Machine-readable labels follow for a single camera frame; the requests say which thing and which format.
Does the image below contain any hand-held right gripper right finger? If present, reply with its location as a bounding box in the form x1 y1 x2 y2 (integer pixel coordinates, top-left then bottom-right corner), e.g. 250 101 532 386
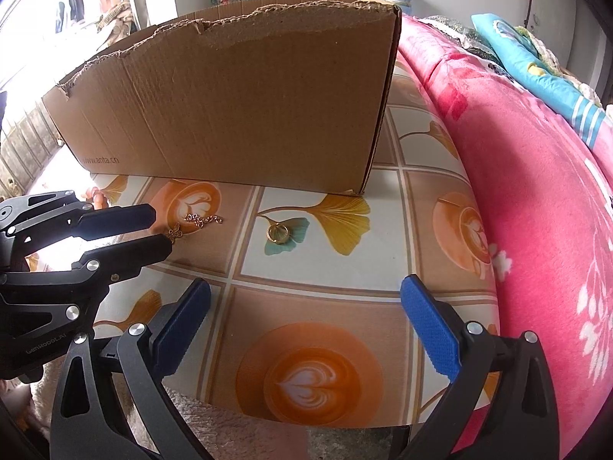
388 274 561 460

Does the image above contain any gold butterfly chain bracelet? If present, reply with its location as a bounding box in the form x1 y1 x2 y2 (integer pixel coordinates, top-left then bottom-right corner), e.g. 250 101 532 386
167 212 225 243

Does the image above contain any pink floral blanket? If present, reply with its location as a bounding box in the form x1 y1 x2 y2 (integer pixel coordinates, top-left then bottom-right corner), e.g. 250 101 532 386
393 12 613 460

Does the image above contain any brown cardboard box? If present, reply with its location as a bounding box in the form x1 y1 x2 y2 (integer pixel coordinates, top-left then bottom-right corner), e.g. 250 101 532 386
41 0 403 197

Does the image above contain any blue printed quilt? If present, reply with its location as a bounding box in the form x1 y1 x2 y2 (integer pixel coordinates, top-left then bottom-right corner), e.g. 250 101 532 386
472 12 606 149

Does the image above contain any hanging dark jacket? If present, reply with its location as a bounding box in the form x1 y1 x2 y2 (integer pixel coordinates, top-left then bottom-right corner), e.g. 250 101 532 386
55 0 87 22

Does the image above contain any person's left hand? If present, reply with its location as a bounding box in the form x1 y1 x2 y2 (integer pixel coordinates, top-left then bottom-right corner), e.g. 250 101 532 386
81 186 109 210

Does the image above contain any leaf and coffee print tablecloth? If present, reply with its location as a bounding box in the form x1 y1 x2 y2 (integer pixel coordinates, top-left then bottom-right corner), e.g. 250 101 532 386
29 50 501 429

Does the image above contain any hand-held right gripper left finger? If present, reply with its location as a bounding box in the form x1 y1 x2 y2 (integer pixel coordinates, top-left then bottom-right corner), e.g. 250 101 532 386
48 278 214 460

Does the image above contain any white fluffy towel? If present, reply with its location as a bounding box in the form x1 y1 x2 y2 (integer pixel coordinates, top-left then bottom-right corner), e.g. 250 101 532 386
19 369 310 460

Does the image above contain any grey floral pillow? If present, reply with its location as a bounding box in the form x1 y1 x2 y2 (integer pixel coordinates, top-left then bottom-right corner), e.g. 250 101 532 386
421 14 499 58

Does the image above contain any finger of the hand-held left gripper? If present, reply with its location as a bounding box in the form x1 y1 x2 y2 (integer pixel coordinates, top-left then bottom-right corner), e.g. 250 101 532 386
0 192 158 253
0 234 174 346

